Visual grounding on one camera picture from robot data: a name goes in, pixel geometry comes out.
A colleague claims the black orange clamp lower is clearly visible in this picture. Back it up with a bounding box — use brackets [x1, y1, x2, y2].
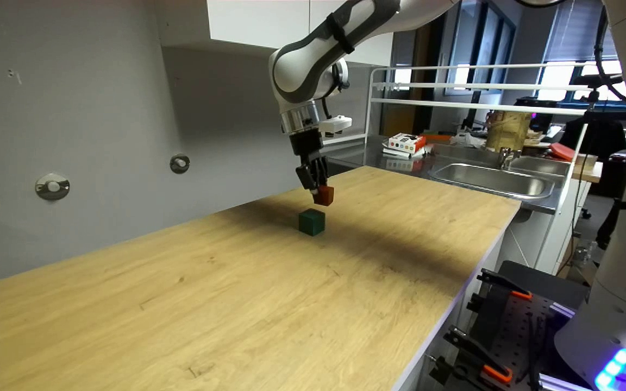
[429, 326, 515, 391]

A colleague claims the white metal dish rack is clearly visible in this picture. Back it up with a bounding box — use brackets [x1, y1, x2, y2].
[365, 68, 589, 273]

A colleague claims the red white box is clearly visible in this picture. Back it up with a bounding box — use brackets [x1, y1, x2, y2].
[384, 132, 427, 157]

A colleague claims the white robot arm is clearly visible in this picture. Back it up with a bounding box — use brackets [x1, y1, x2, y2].
[270, 0, 455, 193]

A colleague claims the white wall cabinet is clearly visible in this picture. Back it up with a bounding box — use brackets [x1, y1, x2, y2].
[205, 0, 342, 50]

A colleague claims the round wall fixture right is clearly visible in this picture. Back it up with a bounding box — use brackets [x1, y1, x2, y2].
[169, 155, 191, 174]

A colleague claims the round wall fixture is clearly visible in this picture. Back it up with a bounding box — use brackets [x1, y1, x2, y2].
[34, 174, 71, 202]
[169, 155, 191, 174]

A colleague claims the green block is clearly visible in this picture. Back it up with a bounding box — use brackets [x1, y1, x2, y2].
[297, 209, 325, 237]

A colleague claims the stainless steel sink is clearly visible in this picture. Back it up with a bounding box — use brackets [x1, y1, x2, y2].
[429, 162, 555, 199]

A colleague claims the beige jar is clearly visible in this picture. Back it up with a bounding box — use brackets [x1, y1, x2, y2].
[486, 111, 530, 151]

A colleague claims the round wall fixture left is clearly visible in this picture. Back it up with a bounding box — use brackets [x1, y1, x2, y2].
[34, 174, 71, 202]

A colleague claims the black orange clamp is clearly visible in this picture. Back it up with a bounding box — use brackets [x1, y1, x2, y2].
[478, 270, 535, 302]
[429, 326, 515, 391]

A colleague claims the orange block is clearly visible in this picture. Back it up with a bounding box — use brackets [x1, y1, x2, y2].
[312, 184, 335, 206]

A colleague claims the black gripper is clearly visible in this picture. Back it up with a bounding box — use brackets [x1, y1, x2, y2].
[289, 130, 327, 190]

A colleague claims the black orange clamp upper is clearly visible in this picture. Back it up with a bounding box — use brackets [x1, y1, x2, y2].
[478, 270, 535, 302]

